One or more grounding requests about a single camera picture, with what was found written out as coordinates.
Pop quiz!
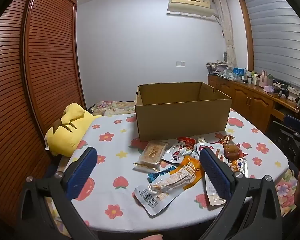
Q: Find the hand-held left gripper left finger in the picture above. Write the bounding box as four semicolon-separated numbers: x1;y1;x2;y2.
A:
15;147;100;240

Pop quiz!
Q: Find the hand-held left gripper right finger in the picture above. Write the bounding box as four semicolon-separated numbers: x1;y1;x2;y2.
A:
197;147;284;240

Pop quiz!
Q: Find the orange bread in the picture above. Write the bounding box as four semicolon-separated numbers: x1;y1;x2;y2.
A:
222;144;248;160

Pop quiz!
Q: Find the orange chicken feet packet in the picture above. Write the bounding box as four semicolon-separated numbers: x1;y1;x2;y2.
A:
134;155;205;217

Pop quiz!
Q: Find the clear cake packet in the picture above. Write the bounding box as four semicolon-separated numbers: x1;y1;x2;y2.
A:
133;140;171;172

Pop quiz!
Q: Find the brown cardboard box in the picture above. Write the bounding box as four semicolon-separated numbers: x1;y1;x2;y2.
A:
135;82;232;142

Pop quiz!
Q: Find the white red snack packet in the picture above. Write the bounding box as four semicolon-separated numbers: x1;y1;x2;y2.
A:
194;142;225;164
162;142;194;165

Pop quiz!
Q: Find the white beige snack packet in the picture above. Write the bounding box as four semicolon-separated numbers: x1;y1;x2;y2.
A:
204;172;228;207

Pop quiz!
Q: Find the small silver snack packet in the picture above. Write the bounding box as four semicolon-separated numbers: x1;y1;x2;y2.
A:
226;159;249;178

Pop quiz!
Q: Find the copper foil snack packet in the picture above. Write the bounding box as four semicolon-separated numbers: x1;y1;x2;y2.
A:
221;134;237;147

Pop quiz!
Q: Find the yellow plush pillow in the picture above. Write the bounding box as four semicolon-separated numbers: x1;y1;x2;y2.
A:
44;102;104;157

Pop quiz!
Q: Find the white floral tablecloth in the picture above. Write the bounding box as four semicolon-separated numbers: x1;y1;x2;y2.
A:
44;107;290;233

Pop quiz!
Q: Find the small blue snack packet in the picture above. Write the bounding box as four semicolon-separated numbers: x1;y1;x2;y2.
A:
147;165;176;183

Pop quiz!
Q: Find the wooden sideboard cabinet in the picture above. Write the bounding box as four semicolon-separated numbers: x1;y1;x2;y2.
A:
207;74;300;134

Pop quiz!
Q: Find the clear plastic bag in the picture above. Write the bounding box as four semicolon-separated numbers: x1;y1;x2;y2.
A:
216;70;243;83

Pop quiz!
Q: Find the window with grey blind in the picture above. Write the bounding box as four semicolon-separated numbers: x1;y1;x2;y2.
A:
236;0;300;93

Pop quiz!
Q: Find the pile of folded cloths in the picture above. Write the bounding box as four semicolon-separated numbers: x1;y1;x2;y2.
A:
206;60;228;75

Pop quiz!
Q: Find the wooden louvered wardrobe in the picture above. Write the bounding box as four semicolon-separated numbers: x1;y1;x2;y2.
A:
0;0;87;230

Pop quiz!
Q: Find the cream floral curtain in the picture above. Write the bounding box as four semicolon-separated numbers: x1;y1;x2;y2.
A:
213;0;238;70

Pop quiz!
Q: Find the wall air conditioner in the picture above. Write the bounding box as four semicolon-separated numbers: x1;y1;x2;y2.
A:
166;0;217;17

